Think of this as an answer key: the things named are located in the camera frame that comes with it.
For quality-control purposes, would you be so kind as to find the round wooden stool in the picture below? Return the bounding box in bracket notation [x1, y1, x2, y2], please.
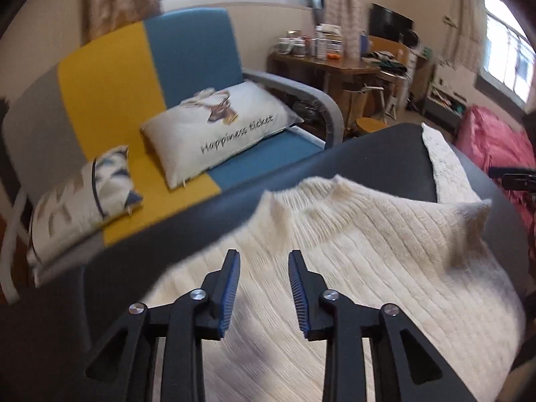
[355, 117, 390, 138]

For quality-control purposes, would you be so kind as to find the pink patterned curtain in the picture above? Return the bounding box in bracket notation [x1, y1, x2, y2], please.
[324, 0, 365, 61]

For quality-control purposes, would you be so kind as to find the white metal stool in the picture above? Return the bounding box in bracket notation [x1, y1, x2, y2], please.
[364, 71, 409, 120]

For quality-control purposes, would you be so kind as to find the grey low cabinet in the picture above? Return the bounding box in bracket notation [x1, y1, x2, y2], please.
[423, 65, 467, 132]

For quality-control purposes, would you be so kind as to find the triangle patterned pillow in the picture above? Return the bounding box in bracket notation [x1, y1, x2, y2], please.
[27, 146, 145, 269]

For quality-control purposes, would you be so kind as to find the beige floral curtain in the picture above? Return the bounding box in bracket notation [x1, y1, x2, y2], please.
[81, 0, 162, 45]

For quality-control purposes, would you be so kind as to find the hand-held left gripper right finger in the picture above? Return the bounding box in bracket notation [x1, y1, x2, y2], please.
[288, 249, 478, 402]

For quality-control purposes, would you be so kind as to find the grey yellow blue sofa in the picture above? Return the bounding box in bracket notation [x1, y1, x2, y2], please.
[0, 7, 344, 302]

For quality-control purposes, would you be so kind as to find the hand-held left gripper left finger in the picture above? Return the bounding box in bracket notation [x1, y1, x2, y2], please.
[59, 249, 241, 402]

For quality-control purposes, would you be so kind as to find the wooden desk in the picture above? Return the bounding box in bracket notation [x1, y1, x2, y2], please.
[268, 46, 430, 122]

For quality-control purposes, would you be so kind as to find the pink quilt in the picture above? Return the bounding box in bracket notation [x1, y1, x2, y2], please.
[454, 106, 536, 235]

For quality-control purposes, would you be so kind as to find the cluster of white jars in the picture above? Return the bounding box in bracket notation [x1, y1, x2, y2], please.
[278, 30, 313, 57]

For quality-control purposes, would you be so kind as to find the white deer print pillow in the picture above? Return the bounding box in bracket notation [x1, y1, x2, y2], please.
[140, 80, 304, 190]

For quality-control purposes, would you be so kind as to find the sliding window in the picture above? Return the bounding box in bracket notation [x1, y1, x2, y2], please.
[479, 0, 536, 105]

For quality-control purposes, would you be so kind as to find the pile of dark clothes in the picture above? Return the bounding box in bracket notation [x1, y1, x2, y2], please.
[362, 50, 409, 77]

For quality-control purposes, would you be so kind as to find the white knit sweater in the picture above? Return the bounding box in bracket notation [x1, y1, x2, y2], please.
[144, 123, 526, 402]

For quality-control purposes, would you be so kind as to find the brown paper bag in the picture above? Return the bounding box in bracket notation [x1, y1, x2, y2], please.
[341, 84, 378, 118]

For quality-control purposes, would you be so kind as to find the black television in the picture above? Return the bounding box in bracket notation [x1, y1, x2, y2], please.
[371, 3, 414, 45]

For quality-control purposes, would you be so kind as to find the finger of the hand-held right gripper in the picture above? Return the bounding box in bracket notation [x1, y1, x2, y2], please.
[500, 171, 536, 192]

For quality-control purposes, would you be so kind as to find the stack of white boxes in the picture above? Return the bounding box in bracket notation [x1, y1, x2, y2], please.
[315, 24, 344, 60]

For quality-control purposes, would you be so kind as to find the cream curtain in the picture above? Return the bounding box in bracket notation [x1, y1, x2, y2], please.
[444, 0, 486, 72]

